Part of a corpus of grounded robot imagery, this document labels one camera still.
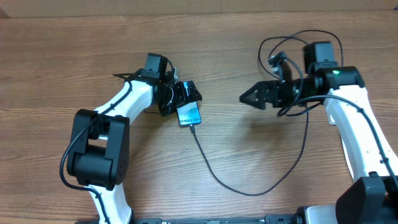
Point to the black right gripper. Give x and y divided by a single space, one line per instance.
273 88

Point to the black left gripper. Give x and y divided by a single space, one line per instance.
181 98

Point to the blue Galaxy smartphone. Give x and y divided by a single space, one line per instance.
188 113

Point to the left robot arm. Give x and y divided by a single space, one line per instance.
97 157

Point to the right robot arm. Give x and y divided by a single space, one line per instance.
372 198

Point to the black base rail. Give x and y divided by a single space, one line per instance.
267 219

